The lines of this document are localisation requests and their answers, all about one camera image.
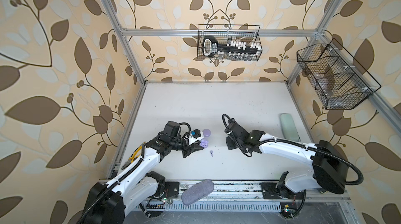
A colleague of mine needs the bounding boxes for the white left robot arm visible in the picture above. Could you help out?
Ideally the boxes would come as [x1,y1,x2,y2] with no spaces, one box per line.
[77,121,204,224]

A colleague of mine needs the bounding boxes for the black wire basket back wall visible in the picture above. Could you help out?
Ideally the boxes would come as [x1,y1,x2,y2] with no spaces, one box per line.
[197,24,263,62]

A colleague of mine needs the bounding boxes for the black wire basket right wall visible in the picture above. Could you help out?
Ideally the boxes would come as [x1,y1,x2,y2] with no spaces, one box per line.
[297,38,382,110]

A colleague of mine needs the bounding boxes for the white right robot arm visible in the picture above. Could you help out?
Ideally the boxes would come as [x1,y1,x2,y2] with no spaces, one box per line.
[222,114,364,199]

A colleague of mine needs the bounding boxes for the grey felt glasses case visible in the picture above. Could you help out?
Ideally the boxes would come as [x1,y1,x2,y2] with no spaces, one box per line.
[181,179,214,206]

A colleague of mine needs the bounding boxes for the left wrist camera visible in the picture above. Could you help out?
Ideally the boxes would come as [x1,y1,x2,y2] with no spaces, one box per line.
[188,129,204,145]

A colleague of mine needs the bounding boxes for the purple round charging case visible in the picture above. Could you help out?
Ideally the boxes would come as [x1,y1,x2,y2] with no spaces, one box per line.
[200,129,211,148]

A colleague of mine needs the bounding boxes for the black socket holder rail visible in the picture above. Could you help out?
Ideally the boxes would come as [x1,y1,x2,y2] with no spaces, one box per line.
[201,36,262,57]

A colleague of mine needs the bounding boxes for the black wire basket wall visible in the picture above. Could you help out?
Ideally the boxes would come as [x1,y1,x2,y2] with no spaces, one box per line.
[297,38,382,110]
[197,24,263,62]

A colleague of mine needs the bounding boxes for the yellow black pliers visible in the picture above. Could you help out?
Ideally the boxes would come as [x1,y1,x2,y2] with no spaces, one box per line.
[121,142,146,170]

